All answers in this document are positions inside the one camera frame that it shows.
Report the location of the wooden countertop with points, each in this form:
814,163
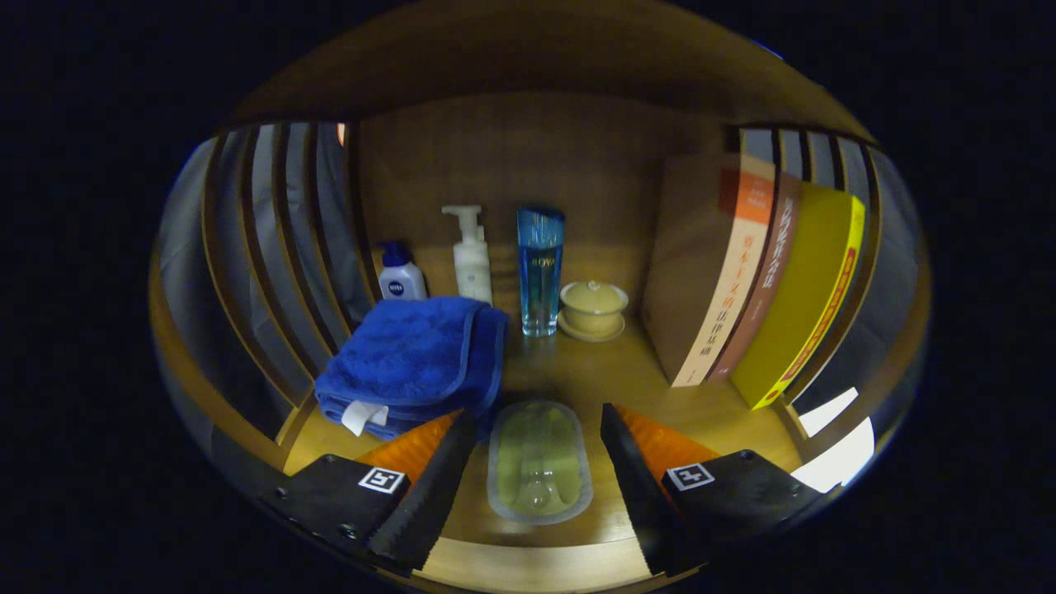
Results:
660,396

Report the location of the brown book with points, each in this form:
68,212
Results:
767,280

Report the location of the white lotion bottle blue cap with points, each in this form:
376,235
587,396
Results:
403,280

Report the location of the green scrubbing sponge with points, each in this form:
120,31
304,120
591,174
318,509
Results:
536,462

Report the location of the wooden cabinet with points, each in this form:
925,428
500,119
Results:
536,148

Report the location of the white pump bottle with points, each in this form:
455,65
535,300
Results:
473,264

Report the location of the yellow book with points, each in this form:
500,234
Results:
800,313

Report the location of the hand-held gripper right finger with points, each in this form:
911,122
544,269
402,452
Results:
643,503

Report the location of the wooden drawer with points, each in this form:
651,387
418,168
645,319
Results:
536,569

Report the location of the orange and white book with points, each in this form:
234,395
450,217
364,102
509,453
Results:
701,264

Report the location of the beige lidded teacup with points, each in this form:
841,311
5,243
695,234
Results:
592,309

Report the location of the blue glass bottle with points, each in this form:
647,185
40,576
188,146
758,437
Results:
540,280

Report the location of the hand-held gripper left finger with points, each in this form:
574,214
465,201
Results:
425,499

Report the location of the blue folded towel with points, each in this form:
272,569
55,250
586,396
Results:
412,355

